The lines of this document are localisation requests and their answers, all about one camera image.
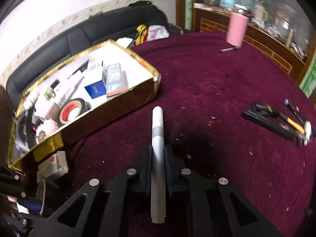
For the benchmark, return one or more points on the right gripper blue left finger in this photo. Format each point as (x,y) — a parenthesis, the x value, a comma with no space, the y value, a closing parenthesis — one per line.
(145,171)

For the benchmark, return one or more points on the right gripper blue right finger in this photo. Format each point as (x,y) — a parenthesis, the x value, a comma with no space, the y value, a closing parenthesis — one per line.
(173,167)

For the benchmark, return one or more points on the white tube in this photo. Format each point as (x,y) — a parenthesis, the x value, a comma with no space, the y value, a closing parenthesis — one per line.
(158,178)

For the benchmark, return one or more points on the brown tape roll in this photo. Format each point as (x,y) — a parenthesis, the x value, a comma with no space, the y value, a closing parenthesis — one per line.
(41,193)

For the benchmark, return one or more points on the black electrical tape roll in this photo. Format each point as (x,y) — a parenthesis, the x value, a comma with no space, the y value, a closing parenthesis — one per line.
(71,110)

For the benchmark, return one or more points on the silver grey carton box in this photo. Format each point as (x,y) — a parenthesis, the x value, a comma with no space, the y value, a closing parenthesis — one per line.
(115,80)

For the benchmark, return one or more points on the blue white medicine box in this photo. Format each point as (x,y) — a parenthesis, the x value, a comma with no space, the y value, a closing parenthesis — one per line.
(95,79)

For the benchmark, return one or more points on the white green pill bottle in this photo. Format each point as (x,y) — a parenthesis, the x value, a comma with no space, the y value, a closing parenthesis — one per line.
(49,94)

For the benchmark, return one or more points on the gold white open box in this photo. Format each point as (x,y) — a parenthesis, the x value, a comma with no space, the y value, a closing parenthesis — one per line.
(75,98)

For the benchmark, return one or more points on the long black flat pen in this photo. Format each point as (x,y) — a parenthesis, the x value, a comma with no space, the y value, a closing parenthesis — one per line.
(280,129)

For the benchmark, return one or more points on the yellow black pen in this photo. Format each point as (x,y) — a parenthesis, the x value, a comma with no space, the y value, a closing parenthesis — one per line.
(275,113)

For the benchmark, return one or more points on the small pen near thermos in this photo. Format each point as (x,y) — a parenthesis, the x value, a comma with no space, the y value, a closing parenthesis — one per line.
(229,49)

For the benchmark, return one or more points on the yellow cloth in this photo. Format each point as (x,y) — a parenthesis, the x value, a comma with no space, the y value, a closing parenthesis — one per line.
(141,36)

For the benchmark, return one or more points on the small white bottle on pens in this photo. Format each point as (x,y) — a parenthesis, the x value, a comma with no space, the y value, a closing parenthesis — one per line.
(308,132)

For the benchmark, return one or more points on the black leather sofa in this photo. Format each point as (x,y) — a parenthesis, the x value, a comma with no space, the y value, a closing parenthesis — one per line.
(113,25)

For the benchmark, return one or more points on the pink thermos bottle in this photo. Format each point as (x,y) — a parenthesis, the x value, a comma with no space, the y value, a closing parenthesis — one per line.
(239,18)

